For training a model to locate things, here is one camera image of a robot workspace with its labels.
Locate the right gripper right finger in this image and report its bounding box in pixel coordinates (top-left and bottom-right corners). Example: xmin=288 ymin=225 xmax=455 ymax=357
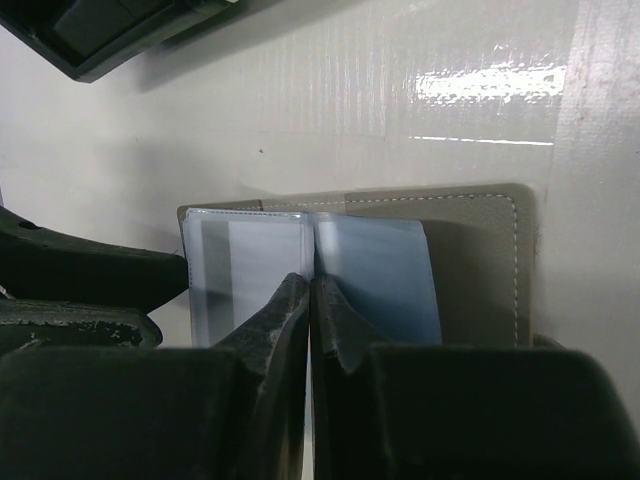
xmin=310 ymin=277 xmax=639 ymax=479

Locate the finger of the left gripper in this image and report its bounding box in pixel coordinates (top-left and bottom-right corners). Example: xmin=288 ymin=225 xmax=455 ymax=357
xmin=1 ymin=300 xmax=163 ymax=355
xmin=1 ymin=208 xmax=186 ymax=306

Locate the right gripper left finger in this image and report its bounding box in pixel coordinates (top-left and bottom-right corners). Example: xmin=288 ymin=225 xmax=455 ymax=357
xmin=1 ymin=273 xmax=309 ymax=479

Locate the grey leather card holder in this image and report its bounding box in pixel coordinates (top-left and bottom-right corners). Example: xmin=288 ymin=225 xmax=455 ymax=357
xmin=177 ymin=184 xmax=536 ymax=347

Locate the black white three-bin tray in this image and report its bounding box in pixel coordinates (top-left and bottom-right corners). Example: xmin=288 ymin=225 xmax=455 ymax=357
xmin=1 ymin=0 xmax=237 ymax=83

